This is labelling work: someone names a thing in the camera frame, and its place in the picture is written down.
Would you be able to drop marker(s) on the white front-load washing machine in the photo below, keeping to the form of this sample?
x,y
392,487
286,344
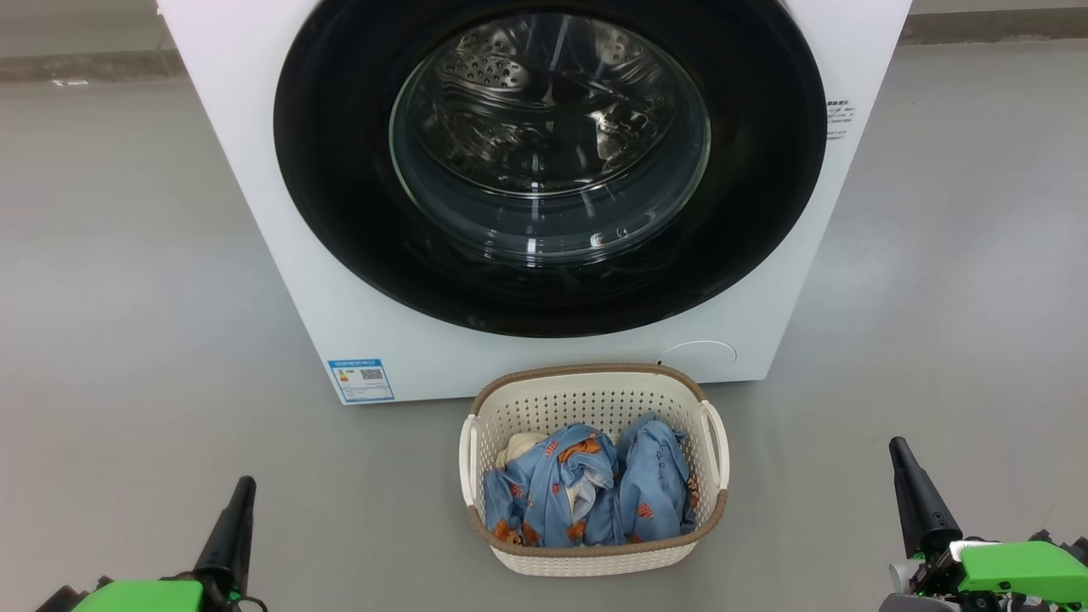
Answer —
x,y
272,255

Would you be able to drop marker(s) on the black round glass washer door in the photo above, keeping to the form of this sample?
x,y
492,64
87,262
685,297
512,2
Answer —
x,y
340,212

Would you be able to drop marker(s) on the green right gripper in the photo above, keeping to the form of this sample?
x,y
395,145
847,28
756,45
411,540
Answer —
x,y
1020,569

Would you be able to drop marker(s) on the washing machine steel drum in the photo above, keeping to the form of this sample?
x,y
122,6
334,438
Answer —
x,y
510,76

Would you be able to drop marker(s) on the blue energy label sticker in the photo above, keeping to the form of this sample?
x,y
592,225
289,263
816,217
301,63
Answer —
x,y
361,380

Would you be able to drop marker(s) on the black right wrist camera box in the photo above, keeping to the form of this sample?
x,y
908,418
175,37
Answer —
x,y
1079,549

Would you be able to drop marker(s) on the round white filter cover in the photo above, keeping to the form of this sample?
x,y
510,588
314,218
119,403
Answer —
x,y
701,355

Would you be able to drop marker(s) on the cream perforated laundry basket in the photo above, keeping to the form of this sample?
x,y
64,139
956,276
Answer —
x,y
595,399

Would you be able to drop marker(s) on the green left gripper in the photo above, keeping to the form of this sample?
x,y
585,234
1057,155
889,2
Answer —
x,y
144,597

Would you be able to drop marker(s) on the blue bear-print garment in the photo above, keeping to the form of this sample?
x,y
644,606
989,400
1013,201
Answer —
x,y
544,493

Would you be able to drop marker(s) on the blue garment with writing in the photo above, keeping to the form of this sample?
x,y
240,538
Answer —
x,y
654,484

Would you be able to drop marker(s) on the printed warning text label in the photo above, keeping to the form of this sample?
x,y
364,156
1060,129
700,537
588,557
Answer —
x,y
840,119

